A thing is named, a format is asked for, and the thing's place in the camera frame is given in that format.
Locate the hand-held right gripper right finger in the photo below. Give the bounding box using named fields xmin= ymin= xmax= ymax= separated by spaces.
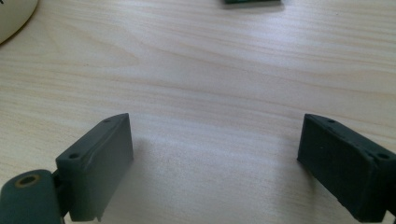
xmin=296 ymin=113 xmax=396 ymax=224

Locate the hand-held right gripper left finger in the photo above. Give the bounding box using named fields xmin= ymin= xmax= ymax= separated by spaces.
xmin=55 ymin=112 xmax=134 ymax=223

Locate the cream round object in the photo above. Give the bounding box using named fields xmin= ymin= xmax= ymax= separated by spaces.
xmin=0 ymin=0 xmax=39 ymax=45

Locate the dark green flat object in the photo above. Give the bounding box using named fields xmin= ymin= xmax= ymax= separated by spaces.
xmin=222 ymin=0 xmax=282 ymax=6

